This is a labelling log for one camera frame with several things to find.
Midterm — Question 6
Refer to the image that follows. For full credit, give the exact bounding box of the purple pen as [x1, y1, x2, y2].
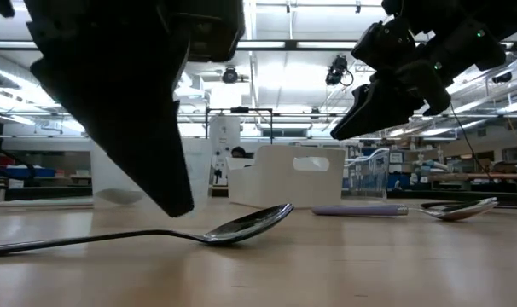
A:
[311, 198, 499, 222]

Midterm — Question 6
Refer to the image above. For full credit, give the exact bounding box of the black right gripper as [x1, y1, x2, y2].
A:
[329, 16, 509, 142]

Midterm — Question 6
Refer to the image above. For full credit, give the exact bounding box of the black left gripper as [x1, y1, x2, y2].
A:
[23, 0, 247, 218]

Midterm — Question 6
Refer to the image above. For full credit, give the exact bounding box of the white plastic bin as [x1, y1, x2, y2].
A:
[227, 144, 346, 209]

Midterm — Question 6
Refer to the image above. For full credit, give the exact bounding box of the black overhead camera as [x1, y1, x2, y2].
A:
[325, 54, 354, 87]

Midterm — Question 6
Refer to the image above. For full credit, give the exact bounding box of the white board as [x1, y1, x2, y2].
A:
[209, 115, 241, 187]

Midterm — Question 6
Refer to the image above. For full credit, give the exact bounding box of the blue storage bin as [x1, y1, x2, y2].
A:
[0, 166, 57, 178]

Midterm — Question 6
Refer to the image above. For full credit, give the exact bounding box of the frosted clear plastic bin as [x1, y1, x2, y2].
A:
[90, 136, 212, 211]

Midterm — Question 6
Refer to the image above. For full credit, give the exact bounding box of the black spoon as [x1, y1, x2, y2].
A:
[0, 203, 294, 259]
[420, 196, 498, 211]

